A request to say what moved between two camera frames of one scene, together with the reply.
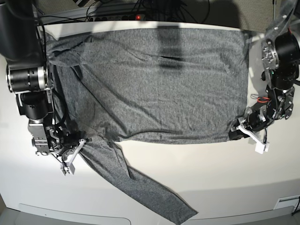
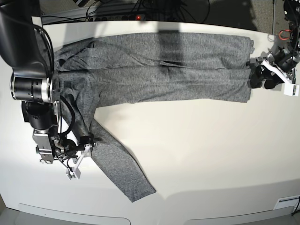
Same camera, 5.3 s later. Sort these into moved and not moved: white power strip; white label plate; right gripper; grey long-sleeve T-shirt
Moved: right gripper; grey long-sleeve T-shirt
Not moved: white label plate; white power strip
